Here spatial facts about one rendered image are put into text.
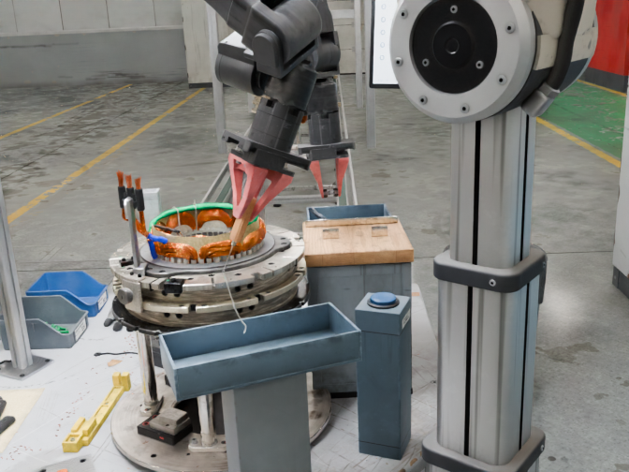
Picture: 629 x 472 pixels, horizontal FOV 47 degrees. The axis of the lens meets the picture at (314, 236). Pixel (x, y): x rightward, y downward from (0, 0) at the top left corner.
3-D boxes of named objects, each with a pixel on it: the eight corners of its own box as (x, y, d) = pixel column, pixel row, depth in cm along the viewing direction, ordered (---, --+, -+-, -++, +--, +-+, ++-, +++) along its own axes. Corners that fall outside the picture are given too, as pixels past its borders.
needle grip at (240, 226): (226, 237, 93) (242, 193, 93) (237, 239, 95) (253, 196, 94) (232, 241, 92) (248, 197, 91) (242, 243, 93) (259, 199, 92)
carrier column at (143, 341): (145, 403, 132) (132, 296, 126) (159, 402, 132) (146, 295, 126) (143, 410, 130) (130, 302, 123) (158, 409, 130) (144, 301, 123)
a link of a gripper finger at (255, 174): (209, 205, 94) (233, 137, 92) (254, 216, 98) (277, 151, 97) (234, 222, 88) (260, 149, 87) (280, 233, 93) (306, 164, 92)
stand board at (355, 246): (302, 233, 146) (302, 221, 145) (397, 228, 146) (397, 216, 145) (305, 267, 127) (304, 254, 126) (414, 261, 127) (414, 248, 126)
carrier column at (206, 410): (202, 443, 119) (190, 326, 113) (217, 441, 119) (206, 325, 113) (201, 451, 117) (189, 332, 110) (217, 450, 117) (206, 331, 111)
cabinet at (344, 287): (309, 352, 153) (303, 233, 146) (397, 346, 154) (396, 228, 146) (312, 400, 135) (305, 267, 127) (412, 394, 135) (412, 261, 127)
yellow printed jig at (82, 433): (114, 386, 143) (112, 371, 142) (131, 387, 142) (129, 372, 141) (62, 452, 122) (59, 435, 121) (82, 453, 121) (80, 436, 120)
